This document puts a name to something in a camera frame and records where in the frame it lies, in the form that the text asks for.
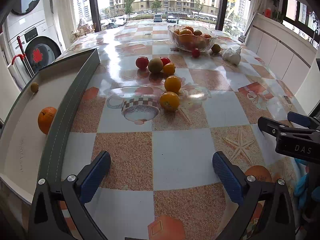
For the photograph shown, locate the large orange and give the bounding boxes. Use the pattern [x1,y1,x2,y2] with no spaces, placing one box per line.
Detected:
[37,107,57,134]

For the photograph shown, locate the yellow orange fruit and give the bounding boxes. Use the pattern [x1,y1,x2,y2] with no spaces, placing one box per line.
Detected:
[159,92,180,112]
[164,75,181,94]

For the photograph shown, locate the green-brown round fruit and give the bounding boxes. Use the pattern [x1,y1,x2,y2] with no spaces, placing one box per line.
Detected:
[211,43,221,54]

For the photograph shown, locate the small yellow-green fruit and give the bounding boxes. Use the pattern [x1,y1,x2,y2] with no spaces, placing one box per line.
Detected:
[30,82,39,93]

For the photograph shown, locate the small orange tangerine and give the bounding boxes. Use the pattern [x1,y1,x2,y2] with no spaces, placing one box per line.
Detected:
[162,62,176,76]

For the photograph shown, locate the small red tomato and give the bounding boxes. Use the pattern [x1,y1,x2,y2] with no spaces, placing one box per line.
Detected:
[191,48,201,58]

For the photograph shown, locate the greenish yellow fruit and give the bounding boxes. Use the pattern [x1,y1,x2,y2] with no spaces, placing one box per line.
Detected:
[148,57,163,74]

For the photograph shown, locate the blue gloved hand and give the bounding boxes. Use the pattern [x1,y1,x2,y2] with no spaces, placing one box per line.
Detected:
[293,158,319,210]

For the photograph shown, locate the white low cabinet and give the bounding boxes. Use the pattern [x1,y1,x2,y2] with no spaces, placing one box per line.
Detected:
[245,14,316,94]

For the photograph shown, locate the grey shallow box tray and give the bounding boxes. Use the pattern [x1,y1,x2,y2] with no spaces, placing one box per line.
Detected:
[1,49,100,204]

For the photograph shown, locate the glass fruit bowl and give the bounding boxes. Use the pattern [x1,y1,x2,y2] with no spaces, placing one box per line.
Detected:
[168,24,217,52]

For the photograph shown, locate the white washing machine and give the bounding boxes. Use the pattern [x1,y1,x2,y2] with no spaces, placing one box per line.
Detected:
[4,0,62,73]

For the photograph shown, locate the red handled mop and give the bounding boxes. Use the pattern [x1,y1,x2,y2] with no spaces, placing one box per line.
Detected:
[11,36,35,78]

